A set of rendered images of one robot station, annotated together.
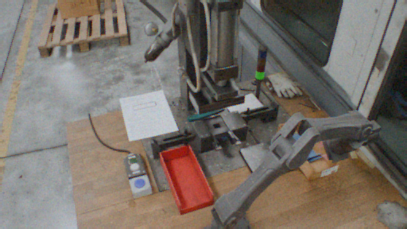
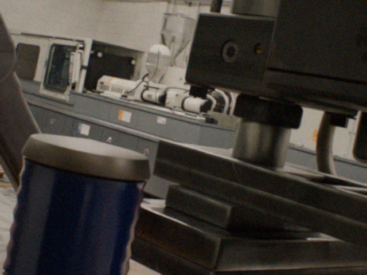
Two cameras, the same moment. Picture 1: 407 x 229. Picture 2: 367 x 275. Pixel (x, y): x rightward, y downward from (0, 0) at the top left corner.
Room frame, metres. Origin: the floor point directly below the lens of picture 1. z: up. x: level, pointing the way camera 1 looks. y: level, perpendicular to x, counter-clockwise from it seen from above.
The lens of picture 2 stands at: (1.43, -0.30, 1.22)
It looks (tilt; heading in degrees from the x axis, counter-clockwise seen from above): 3 degrees down; 158
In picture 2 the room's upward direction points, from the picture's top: 12 degrees clockwise
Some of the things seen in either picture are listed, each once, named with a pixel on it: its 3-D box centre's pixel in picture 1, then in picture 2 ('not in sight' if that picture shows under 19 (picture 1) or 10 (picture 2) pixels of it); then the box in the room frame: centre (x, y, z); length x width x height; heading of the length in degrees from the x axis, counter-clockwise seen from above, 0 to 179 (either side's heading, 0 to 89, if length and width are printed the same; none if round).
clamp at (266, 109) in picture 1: (255, 114); not in sight; (1.08, -0.22, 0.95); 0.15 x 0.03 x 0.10; 111
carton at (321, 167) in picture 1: (306, 148); not in sight; (0.90, -0.40, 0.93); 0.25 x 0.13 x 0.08; 21
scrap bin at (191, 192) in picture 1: (185, 177); not in sight; (0.76, 0.07, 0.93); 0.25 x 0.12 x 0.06; 21
